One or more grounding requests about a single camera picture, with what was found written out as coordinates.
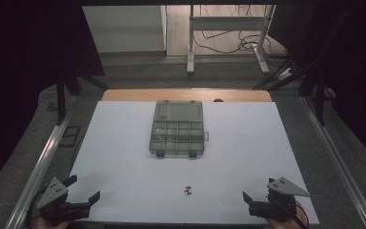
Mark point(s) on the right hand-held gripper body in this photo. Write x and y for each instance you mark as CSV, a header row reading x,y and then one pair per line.
x,y
279,203

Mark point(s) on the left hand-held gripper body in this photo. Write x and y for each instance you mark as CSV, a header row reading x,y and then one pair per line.
x,y
53,194

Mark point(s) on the clear compartment organizer box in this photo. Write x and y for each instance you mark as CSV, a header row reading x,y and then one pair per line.
x,y
178,133

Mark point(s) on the person's right hand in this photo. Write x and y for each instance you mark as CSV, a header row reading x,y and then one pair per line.
x,y
282,224

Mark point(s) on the person's left hand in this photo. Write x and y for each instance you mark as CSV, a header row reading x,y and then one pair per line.
x,y
49,225

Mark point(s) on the white table mat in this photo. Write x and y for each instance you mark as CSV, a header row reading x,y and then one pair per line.
x,y
124,165

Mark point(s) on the black metal stand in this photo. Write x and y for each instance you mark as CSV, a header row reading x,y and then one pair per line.
x,y
62,95
320,95

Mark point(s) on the dark round table grommet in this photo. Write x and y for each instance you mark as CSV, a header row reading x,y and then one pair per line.
x,y
218,100

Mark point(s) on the white power strip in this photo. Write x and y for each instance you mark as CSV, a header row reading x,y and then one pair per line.
x,y
284,73

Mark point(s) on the white panel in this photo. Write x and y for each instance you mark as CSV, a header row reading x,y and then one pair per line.
x,y
124,28

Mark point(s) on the aluminium rail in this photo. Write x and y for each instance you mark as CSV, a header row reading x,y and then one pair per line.
x,y
38,171
340,165

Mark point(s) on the white metal desk frame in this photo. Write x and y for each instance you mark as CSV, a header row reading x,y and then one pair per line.
x,y
225,24

